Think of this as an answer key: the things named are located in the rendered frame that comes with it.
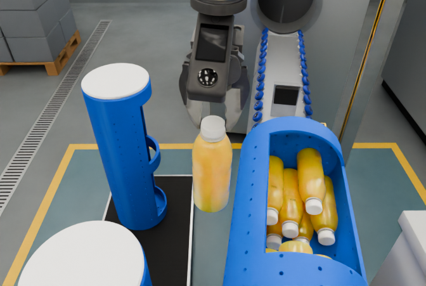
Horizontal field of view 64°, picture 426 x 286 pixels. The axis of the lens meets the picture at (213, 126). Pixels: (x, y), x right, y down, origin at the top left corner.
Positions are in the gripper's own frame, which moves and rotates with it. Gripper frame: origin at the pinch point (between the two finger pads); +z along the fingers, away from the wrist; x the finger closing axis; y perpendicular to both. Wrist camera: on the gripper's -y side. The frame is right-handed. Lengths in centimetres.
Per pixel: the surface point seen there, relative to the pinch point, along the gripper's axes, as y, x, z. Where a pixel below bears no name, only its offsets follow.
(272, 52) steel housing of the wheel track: 127, -20, 57
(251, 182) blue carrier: 10.6, -8.5, 25.8
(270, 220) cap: 6.9, -13.8, 34.4
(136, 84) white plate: 72, 38, 45
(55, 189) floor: 92, 113, 152
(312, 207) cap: 10.8, -23.7, 32.8
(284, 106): 70, -23, 49
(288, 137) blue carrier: 30.7, -18.5, 29.2
